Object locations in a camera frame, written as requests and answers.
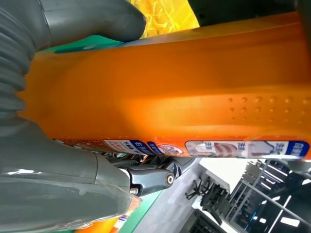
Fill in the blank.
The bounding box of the black office chair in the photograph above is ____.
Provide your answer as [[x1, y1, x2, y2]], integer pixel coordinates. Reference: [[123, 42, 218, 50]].
[[184, 178, 228, 226]]

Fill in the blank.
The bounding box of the yellow film-wrapped cardboard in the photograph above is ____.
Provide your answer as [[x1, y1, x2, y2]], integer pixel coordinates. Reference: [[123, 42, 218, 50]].
[[130, 0, 200, 38]]

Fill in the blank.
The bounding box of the white cabinet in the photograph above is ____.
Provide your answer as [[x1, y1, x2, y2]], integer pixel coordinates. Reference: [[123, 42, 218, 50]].
[[191, 157, 248, 222]]

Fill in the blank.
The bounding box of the black framed glass partition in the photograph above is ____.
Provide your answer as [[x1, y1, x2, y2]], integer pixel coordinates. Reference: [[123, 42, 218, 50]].
[[226, 159, 311, 233]]

